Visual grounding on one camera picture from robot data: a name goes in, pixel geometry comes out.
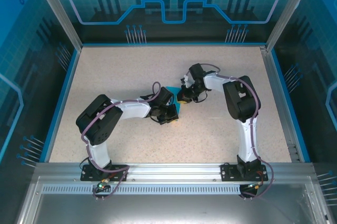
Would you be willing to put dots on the blue square paper sheet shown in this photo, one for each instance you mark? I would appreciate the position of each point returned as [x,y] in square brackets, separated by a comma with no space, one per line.
[171,91]

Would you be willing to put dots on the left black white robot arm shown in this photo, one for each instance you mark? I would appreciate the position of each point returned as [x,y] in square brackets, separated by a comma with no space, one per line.
[100,124]

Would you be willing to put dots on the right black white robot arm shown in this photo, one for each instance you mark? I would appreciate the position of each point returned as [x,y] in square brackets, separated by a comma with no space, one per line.
[242,100]

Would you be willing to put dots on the brushed metal front panel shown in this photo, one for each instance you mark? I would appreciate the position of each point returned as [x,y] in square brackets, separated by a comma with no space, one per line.
[168,208]

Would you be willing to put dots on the blue table edge strip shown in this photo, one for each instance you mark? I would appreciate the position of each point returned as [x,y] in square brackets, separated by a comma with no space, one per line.
[289,105]
[62,105]

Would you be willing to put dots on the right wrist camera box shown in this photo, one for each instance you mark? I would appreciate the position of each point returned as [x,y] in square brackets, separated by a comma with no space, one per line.
[186,80]

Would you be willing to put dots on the aluminium mounting rail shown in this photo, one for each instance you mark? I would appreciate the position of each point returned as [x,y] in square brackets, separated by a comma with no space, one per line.
[173,171]

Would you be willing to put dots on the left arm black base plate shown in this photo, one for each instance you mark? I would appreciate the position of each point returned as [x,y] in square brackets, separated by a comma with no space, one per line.
[118,172]

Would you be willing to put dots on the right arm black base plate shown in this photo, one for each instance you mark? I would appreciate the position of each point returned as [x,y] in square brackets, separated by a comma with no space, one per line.
[229,172]

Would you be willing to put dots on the aluminium side rail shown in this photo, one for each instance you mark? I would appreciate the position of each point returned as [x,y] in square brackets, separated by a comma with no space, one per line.
[279,105]

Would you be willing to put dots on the aluminium frame post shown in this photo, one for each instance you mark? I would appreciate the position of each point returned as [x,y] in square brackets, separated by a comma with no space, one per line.
[289,10]
[56,10]

